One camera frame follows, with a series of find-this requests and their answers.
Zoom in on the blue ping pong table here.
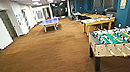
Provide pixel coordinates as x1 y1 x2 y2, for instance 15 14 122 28
39 17 62 34

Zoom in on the yellow wooden table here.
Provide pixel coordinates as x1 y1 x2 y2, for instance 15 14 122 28
79 11 104 22

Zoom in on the yellow air hockey table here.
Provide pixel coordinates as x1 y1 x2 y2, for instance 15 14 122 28
80 13 119 38

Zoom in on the interior glass window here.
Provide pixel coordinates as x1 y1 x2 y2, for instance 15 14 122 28
102 0 119 11
92 0 104 11

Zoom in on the green wooden foosball table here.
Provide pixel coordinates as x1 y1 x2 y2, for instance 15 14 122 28
86 24 130 72

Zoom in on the yellow wall notice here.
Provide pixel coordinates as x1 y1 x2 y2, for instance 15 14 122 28
119 0 129 10

